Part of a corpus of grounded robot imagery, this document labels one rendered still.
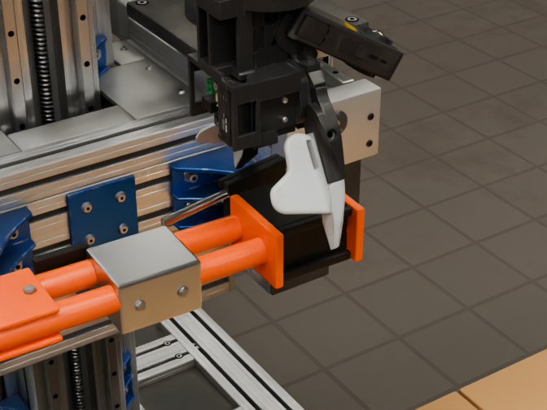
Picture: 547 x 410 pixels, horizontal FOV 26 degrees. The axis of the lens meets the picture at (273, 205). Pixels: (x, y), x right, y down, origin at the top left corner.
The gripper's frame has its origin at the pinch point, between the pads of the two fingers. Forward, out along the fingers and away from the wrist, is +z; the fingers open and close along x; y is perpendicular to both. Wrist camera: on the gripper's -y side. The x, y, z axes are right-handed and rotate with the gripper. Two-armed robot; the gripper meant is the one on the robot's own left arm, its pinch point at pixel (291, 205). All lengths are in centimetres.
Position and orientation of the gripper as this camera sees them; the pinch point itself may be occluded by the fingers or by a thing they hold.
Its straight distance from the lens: 97.0
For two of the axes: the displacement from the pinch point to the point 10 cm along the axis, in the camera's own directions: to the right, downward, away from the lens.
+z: 0.0, 8.6, 5.2
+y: -8.6, 2.7, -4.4
